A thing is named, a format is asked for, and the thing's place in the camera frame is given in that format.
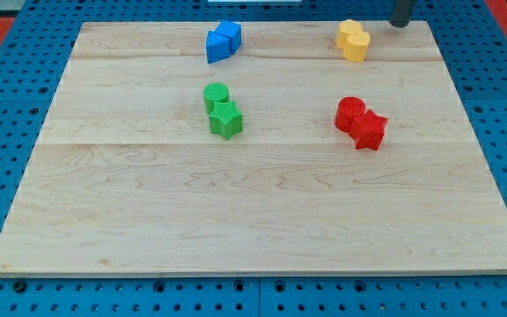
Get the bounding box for green cylinder block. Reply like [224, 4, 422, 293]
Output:
[202, 82, 230, 114]

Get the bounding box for blue cube block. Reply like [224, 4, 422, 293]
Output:
[215, 20, 242, 55]

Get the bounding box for blue triangle block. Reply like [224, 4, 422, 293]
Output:
[205, 31, 231, 63]

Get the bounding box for red star block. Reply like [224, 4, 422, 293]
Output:
[349, 109, 388, 151]

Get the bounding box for yellow heart block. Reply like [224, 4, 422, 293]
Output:
[342, 31, 371, 63]

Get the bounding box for red cylinder block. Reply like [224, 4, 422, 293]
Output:
[334, 96, 366, 133]

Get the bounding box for yellow hexagon block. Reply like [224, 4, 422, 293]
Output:
[336, 19, 364, 49]

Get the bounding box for green star block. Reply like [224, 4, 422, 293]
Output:
[209, 100, 243, 140]

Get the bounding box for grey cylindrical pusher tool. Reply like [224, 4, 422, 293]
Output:
[389, 0, 417, 28]

